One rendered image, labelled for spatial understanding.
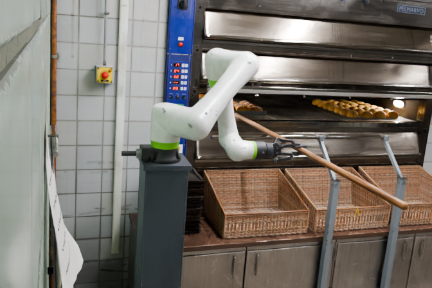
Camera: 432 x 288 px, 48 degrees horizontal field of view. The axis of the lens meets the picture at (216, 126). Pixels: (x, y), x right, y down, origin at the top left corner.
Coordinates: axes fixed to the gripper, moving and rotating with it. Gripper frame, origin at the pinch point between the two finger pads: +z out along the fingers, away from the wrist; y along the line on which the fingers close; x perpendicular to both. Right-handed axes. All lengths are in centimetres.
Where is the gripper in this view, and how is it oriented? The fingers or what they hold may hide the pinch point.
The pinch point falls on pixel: (299, 149)
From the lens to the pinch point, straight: 254.7
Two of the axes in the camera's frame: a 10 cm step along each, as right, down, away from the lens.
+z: 9.4, 0.1, 3.4
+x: 3.3, 2.2, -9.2
